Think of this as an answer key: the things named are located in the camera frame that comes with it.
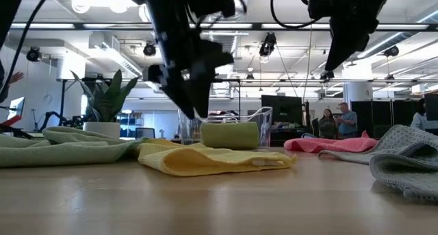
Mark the yellow microfiber towel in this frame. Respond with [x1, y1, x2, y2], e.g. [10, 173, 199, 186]
[138, 138, 298, 177]

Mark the lime green microfiber towel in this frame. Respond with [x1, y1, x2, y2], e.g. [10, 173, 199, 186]
[200, 121, 260, 150]

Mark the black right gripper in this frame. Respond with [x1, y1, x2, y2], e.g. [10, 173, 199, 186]
[307, 0, 393, 71]

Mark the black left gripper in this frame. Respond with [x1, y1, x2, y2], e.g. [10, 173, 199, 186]
[131, 0, 237, 119]

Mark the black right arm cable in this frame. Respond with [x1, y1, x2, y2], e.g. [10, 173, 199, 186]
[270, 0, 324, 31]

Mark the black monitor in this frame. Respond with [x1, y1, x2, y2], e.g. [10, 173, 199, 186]
[261, 95, 304, 125]

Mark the black partition screen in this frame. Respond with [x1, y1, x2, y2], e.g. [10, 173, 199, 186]
[350, 99, 422, 140]

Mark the person's hand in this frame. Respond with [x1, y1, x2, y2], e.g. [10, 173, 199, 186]
[8, 71, 25, 86]

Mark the white-backed monitor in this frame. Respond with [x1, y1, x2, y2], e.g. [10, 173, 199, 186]
[7, 97, 25, 121]

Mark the clear plastic bin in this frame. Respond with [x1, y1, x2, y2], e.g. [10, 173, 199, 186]
[177, 106, 274, 151]

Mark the red bar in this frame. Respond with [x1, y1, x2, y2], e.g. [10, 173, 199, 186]
[0, 114, 27, 128]

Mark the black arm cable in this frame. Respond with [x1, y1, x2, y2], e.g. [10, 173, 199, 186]
[270, 0, 324, 31]
[0, 0, 56, 97]

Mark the grey waffle-weave towel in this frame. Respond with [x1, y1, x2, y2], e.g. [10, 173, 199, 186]
[318, 124, 438, 200]

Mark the pink microfiber towel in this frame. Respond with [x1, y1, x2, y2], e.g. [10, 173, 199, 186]
[283, 131, 379, 154]

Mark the sage green microfiber towel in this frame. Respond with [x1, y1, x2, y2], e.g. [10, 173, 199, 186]
[0, 125, 149, 169]

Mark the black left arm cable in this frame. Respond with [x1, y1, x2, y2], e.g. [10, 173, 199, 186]
[0, 0, 56, 97]

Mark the person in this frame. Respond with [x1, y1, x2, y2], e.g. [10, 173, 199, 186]
[410, 97, 428, 130]
[335, 102, 359, 140]
[318, 108, 338, 140]

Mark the snake plant in white pot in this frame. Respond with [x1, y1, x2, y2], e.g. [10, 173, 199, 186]
[70, 69, 140, 139]

